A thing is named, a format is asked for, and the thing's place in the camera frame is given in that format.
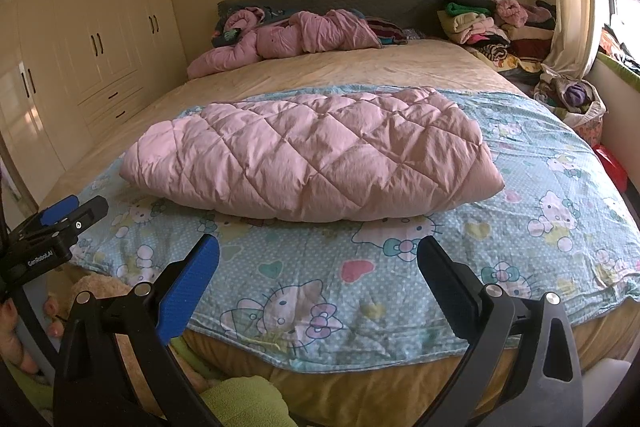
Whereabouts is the blue cartoon print blanket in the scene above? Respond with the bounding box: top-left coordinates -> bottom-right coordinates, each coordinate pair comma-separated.
70,84 -> 640,366

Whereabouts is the red bag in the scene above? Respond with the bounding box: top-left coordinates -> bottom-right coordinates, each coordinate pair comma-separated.
594,144 -> 628,190

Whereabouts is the dark striped garment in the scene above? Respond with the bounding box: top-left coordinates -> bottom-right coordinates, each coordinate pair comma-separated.
367,18 -> 416,46

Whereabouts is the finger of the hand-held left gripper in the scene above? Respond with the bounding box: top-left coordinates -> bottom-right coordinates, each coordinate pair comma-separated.
50,195 -> 110,240
20,194 -> 80,228

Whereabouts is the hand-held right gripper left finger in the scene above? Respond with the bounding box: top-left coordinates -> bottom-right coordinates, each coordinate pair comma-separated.
52,234 -> 221,427

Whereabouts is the green sill cover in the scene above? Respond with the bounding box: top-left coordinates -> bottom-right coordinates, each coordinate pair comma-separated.
595,54 -> 640,102

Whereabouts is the cream wardrobe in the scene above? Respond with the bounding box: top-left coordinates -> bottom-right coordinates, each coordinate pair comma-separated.
0,0 -> 173,208

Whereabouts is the colourful patterned cloth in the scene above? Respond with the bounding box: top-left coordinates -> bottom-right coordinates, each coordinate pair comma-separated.
597,24 -> 640,70

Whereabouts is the crumpled pink puffer jacket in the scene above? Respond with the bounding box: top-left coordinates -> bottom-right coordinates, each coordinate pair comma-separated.
186,8 -> 384,80

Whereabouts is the white stool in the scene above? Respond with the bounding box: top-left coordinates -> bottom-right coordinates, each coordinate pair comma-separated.
575,357 -> 636,427

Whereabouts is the person's left hand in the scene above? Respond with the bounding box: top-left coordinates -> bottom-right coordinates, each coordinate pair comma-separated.
0,292 -> 69,375

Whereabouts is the pink quilted jacket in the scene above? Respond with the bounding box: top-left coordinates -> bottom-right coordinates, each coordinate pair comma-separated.
120,88 -> 506,224

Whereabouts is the pile of folded clothes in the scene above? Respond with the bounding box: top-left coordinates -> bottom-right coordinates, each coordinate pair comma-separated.
437,0 -> 558,72

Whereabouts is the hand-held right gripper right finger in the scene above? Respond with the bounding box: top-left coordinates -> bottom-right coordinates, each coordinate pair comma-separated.
416,235 -> 587,427

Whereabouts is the bed with beige sheet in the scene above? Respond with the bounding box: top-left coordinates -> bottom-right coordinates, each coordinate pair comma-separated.
37,38 -> 640,423

